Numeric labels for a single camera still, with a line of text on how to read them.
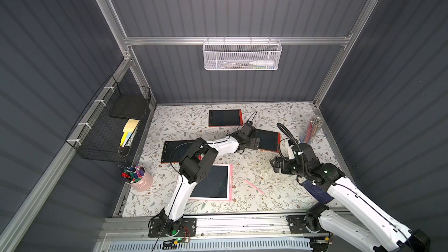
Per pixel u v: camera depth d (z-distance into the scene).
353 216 0.48
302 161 0.58
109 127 0.74
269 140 1.05
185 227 0.73
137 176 0.77
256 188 0.85
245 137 0.79
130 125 0.75
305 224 0.73
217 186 0.84
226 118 1.18
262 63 0.90
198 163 0.56
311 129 0.89
